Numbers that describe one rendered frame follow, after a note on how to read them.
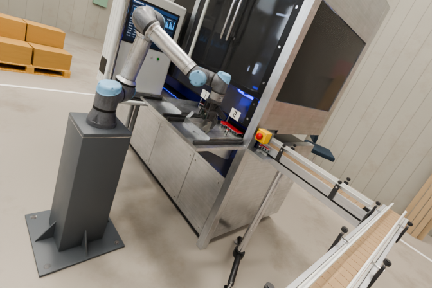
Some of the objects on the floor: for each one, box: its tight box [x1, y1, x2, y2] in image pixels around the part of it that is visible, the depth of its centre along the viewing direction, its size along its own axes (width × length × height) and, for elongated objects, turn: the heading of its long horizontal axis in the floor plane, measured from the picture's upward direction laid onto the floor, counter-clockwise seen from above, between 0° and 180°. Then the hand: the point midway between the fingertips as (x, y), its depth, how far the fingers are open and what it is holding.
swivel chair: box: [304, 135, 335, 163], centre depth 386 cm, size 59×56×101 cm
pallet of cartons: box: [0, 13, 73, 78], centre depth 371 cm, size 79×115×65 cm
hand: (206, 132), depth 140 cm, fingers closed, pressing on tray
